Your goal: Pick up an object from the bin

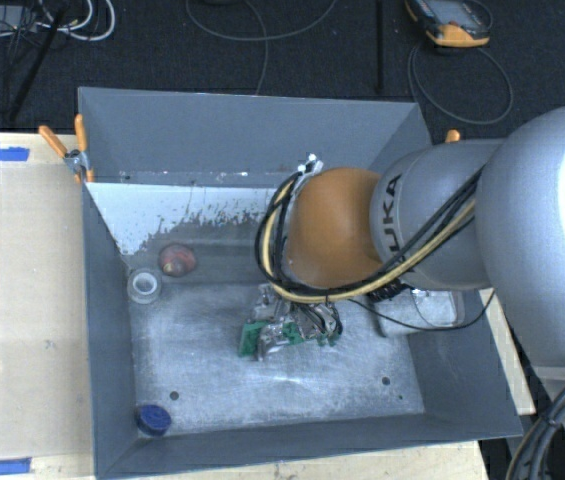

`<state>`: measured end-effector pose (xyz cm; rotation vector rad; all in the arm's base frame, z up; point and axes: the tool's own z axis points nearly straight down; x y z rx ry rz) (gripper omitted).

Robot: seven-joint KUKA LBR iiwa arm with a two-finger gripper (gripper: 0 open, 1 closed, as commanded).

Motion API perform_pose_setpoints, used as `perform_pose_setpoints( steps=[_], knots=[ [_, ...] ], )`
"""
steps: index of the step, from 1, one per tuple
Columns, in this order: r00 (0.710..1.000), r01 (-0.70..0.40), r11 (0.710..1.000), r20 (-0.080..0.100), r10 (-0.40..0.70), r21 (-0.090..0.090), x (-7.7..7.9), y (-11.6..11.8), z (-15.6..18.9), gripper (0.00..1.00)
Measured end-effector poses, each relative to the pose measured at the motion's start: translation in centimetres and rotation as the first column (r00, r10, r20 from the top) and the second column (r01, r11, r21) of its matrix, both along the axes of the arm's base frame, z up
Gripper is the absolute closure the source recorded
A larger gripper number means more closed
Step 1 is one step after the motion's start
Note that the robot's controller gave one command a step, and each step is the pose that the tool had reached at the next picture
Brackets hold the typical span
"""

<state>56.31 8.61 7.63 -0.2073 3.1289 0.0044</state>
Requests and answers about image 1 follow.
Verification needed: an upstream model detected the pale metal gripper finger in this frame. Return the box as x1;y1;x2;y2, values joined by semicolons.
260;323;291;343
255;339;288;363

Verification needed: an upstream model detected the blue round cap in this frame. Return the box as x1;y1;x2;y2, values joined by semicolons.
134;403;173;437

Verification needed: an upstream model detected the dark green block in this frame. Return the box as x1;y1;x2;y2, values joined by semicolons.
237;319;268;358

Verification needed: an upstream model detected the grey metal bin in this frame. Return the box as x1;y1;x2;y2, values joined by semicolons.
76;86;526;480

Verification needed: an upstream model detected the pale cardboard board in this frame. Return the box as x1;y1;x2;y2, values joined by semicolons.
0;161;96;462

